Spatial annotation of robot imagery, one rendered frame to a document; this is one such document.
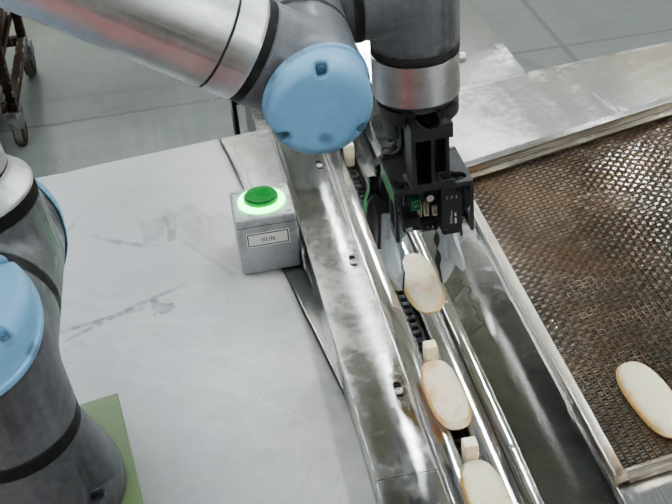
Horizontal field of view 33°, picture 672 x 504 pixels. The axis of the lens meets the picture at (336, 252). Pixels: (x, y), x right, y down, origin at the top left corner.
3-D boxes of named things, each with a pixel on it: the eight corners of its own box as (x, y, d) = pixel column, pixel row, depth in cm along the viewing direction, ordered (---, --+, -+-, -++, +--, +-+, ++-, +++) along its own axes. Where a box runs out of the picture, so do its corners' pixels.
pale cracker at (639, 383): (605, 373, 101) (604, 364, 101) (644, 358, 102) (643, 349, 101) (660, 446, 93) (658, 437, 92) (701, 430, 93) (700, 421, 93)
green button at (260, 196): (243, 199, 131) (241, 187, 131) (276, 194, 132) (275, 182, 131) (247, 217, 128) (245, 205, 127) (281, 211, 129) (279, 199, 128)
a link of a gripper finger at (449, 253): (453, 310, 106) (435, 233, 100) (437, 274, 110) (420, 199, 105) (484, 300, 106) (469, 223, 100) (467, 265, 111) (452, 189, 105)
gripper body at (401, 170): (393, 250, 98) (386, 129, 91) (373, 199, 105) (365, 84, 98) (477, 236, 99) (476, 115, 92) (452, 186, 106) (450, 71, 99)
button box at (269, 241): (237, 263, 139) (226, 187, 133) (300, 253, 140) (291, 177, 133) (245, 302, 132) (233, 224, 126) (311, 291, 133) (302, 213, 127)
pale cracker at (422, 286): (389, 259, 114) (389, 249, 113) (426, 252, 115) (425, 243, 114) (413, 317, 106) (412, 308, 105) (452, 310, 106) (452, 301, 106)
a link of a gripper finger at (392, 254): (382, 318, 105) (392, 236, 100) (369, 282, 110) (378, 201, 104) (414, 317, 105) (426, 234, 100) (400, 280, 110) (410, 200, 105)
